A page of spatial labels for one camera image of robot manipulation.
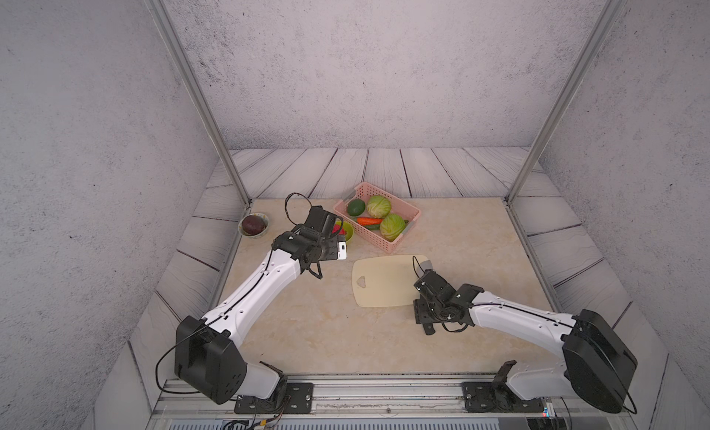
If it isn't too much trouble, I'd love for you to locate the patterned ceramic bowl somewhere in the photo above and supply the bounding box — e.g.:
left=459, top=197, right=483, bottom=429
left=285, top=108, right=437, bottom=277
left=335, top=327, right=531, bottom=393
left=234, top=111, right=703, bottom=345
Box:
left=239, top=213, right=269, bottom=238

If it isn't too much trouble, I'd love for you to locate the left aluminium frame post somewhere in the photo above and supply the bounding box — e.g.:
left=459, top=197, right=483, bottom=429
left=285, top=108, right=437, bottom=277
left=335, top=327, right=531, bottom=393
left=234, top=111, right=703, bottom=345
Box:
left=144, top=0, right=251, bottom=206

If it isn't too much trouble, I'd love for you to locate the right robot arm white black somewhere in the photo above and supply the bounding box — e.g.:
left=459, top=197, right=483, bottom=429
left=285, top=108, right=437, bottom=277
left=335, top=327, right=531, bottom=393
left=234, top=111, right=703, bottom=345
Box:
left=413, top=271, right=638, bottom=413

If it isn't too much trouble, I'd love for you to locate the dark brown fruit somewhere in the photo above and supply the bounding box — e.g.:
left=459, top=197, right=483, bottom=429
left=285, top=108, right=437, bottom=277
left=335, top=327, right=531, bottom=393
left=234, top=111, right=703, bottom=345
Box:
left=240, top=215, right=267, bottom=236

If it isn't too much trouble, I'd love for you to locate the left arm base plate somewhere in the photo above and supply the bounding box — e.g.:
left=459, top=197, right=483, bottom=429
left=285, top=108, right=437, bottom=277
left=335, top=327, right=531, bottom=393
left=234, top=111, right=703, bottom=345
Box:
left=234, top=382, right=314, bottom=415

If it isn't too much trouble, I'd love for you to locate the cream plastic cutting board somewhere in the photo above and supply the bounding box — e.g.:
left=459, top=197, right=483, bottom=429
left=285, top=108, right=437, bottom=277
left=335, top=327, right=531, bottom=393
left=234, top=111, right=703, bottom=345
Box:
left=351, top=254, right=429, bottom=308

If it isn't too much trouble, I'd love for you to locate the right aluminium frame post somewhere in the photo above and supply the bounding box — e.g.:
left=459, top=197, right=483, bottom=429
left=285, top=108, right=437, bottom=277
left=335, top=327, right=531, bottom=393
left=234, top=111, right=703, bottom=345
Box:
left=504, top=0, right=627, bottom=207

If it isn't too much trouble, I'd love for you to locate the green cabbage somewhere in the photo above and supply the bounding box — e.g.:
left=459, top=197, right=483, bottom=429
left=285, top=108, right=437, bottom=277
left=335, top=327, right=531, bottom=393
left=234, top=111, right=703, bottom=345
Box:
left=366, top=195, right=392, bottom=219
left=379, top=213, right=408, bottom=241

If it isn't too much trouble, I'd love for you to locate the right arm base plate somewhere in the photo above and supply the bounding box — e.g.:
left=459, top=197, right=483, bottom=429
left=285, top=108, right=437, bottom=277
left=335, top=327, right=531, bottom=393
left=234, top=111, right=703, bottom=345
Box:
left=461, top=382, right=545, bottom=413

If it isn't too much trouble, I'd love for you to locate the aluminium frame post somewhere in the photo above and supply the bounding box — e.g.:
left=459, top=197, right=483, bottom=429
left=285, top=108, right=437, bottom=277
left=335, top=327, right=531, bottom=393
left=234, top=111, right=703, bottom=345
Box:
left=144, top=0, right=251, bottom=206
left=504, top=0, right=627, bottom=207

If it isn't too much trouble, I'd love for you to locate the aluminium front rail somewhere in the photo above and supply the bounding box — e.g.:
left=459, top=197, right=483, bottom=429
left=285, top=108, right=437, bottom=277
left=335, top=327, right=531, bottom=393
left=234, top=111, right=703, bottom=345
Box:
left=145, top=376, right=639, bottom=430

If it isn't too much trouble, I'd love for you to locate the orange carrot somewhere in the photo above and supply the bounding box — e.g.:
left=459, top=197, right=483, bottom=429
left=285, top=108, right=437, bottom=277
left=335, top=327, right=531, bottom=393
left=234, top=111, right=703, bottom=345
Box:
left=356, top=217, right=383, bottom=227

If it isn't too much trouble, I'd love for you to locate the dark green avocado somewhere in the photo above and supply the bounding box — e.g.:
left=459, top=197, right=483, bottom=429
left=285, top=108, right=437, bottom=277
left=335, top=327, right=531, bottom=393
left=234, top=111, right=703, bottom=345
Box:
left=346, top=198, right=366, bottom=217

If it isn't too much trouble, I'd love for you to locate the green cabbage rear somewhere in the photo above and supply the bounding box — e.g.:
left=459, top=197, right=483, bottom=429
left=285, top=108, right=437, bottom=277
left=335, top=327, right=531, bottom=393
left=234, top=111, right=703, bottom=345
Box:
left=366, top=195, right=392, bottom=219

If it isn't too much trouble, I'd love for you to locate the pink perforated plastic basket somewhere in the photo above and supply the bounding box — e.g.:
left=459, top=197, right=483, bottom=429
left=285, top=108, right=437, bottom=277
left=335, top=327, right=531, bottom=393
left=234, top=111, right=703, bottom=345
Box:
left=334, top=182, right=422, bottom=254

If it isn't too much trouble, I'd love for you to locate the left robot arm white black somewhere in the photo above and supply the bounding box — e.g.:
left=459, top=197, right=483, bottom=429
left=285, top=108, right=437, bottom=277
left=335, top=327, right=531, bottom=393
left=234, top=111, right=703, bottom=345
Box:
left=174, top=206, right=347, bottom=411

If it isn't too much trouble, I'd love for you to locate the green cabbage front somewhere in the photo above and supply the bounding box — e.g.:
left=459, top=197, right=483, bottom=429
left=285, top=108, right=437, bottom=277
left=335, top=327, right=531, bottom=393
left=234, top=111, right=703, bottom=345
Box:
left=379, top=213, right=408, bottom=241

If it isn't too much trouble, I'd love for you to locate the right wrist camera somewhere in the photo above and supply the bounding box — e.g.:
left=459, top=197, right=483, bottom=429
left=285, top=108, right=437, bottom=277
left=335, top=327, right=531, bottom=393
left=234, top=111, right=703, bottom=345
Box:
left=414, top=270, right=456, bottom=302

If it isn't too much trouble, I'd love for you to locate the lime green bowl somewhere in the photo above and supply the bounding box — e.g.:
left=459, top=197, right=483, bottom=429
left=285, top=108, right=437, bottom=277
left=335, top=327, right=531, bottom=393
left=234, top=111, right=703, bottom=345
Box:
left=333, top=219, right=354, bottom=243

